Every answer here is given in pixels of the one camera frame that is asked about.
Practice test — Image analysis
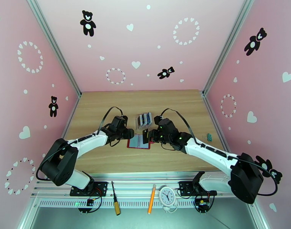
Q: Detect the red leather card holder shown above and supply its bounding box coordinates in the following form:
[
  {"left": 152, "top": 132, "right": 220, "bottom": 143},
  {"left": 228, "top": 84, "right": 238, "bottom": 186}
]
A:
[{"left": 126, "top": 135, "right": 152, "bottom": 150}]

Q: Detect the clear acrylic card stand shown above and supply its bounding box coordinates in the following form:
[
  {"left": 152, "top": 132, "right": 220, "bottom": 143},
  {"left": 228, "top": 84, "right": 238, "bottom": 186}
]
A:
[{"left": 135, "top": 112, "right": 153, "bottom": 131}]

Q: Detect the white alarm clock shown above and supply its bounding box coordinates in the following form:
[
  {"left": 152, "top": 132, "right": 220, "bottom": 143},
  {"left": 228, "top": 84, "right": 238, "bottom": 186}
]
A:
[{"left": 158, "top": 185, "right": 178, "bottom": 213}]

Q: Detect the orange pen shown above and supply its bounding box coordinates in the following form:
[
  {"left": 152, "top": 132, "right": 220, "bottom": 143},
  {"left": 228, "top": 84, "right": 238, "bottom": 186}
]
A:
[{"left": 147, "top": 184, "right": 157, "bottom": 215}]

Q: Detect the circuit board with yellow connector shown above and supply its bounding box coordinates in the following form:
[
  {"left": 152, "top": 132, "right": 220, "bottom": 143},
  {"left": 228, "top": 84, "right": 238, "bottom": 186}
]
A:
[{"left": 195, "top": 197, "right": 211, "bottom": 213}]

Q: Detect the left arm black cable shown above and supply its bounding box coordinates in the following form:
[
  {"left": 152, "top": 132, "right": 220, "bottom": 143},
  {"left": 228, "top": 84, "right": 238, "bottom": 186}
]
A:
[{"left": 97, "top": 106, "right": 125, "bottom": 136}]

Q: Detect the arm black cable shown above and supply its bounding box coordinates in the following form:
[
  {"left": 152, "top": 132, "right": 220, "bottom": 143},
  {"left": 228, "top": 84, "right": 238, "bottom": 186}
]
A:
[
  {"left": 159, "top": 108, "right": 278, "bottom": 197},
  {"left": 97, "top": 106, "right": 125, "bottom": 136}
]

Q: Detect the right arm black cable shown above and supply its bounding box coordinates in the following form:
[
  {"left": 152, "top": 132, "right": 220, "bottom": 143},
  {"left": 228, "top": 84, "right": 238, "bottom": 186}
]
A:
[{"left": 159, "top": 108, "right": 278, "bottom": 197}]

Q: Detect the aluminium table side rail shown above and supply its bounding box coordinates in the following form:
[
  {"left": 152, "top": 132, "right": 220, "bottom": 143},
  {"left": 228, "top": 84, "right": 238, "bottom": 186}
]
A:
[
  {"left": 202, "top": 92, "right": 242, "bottom": 179},
  {"left": 50, "top": 93, "right": 82, "bottom": 164}
]

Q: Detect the aluminium front rail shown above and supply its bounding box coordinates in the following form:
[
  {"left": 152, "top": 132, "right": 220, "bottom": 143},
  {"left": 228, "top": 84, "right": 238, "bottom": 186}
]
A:
[{"left": 31, "top": 171, "right": 257, "bottom": 199}]

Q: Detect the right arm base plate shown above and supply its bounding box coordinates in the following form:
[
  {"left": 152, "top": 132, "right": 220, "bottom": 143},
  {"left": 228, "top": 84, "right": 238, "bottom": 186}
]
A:
[{"left": 178, "top": 181, "right": 218, "bottom": 197}]

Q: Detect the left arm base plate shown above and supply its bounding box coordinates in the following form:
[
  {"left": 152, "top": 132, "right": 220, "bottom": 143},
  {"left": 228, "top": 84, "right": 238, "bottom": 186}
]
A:
[{"left": 69, "top": 181, "right": 108, "bottom": 197}]

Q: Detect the black bear wall sticker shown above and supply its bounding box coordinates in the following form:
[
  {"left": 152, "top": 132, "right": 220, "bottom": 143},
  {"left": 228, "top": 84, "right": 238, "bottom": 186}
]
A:
[
  {"left": 79, "top": 10, "right": 97, "bottom": 37},
  {"left": 243, "top": 27, "right": 268, "bottom": 56},
  {"left": 48, "top": 96, "right": 59, "bottom": 118},
  {"left": 157, "top": 66, "right": 175, "bottom": 80},
  {"left": 254, "top": 155, "right": 283, "bottom": 185}
]

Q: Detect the perforated metal cable tray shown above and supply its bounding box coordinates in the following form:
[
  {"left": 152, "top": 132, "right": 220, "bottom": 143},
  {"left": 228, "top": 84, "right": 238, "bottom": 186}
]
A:
[{"left": 38, "top": 199, "right": 201, "bottom": 209}]

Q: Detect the yellow handled screwdriver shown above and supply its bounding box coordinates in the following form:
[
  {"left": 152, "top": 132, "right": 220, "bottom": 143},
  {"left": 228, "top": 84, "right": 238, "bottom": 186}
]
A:
[{"left": 111, "top": 181, "right": 121, "bottom": 216}]

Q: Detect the aluminium frame post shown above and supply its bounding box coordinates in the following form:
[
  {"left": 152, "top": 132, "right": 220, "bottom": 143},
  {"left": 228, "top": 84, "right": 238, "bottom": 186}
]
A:
[
  {"left": 202, "top": 0, "right": 257, "bottom": 95},
  {"left": 26, "top": 0, "right": 82, "bottom": 98}
]

